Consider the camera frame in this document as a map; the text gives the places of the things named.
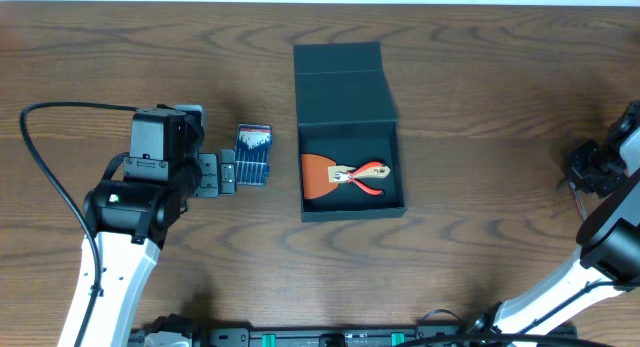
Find orange scraper wooden handle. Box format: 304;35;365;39
300;153;391;200

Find red handled pliers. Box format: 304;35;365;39
328;161;390;196

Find small steel claw hammer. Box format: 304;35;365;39
557;179;588;222

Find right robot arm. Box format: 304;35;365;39
470;100;639;335

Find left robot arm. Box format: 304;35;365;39
59;105;236;346

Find blue precision screwdriver set case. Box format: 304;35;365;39
235;124;273;187

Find dark green open box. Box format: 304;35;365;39
293;42;407;222

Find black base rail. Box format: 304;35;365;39
129;314;579;347

